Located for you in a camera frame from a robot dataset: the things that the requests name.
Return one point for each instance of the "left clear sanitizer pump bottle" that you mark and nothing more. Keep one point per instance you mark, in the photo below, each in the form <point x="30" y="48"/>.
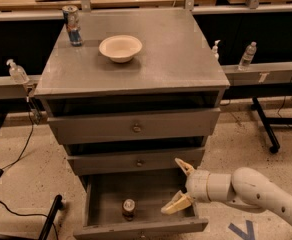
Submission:
<point x="17" y="72"/>

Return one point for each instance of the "middle grey drawer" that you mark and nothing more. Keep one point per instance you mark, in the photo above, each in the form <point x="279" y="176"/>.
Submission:
<point x="133" y="161"/>

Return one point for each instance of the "grey drawer cabinet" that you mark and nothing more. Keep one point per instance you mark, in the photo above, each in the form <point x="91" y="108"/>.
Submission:
<point x="175" y="70"/>

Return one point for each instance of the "black table leg with caster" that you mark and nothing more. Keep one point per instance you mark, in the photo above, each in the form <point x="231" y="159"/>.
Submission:
<point x="267" y="124"/>

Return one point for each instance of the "grey drawer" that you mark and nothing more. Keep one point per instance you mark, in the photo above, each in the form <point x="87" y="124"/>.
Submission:
<point x="151" y="190"/>
<point x="134" y="126"/>
<point x="133" y="161"/>

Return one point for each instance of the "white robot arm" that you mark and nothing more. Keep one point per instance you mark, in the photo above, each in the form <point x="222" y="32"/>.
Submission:
<point x="245" y="189"/>

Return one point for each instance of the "black chair base leg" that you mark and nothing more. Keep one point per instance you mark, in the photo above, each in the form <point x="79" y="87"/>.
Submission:
<point x="56" y="206"/>

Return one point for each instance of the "blue silver energy drink can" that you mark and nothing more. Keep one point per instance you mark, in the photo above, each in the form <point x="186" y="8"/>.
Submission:
<point x="71" y="19"/>

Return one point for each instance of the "top grey drawer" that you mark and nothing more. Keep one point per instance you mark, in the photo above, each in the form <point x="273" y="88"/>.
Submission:
<point x="134" y="126"/>

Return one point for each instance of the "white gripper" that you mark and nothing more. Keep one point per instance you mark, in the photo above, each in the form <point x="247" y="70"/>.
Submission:
<point x="197" y="185"/>

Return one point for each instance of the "clear plastic water bottle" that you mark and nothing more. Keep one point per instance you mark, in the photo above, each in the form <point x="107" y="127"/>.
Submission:
<point x="247" y="56"/>

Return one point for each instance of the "bottom grey drawer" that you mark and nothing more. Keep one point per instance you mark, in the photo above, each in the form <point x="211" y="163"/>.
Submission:
<point x="151" y="190"/>

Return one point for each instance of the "white paper bowl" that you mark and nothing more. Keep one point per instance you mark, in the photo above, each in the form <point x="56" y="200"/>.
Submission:
<point x="120" y="48"/>

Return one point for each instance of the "small white pump bottle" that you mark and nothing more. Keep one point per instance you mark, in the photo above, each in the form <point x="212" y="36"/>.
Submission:
<point x="215" y="49"/>

